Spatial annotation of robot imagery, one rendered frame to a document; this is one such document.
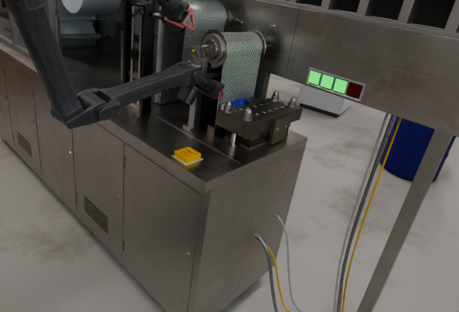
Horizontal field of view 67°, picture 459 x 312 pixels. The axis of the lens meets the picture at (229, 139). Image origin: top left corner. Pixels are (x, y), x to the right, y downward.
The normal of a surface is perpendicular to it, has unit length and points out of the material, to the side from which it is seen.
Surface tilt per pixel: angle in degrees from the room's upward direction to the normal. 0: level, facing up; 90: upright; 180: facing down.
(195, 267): 90
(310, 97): 90
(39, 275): 0
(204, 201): 90
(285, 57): 90
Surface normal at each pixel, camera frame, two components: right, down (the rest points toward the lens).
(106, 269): 0.14, -0.90
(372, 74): -0.67, 0.23
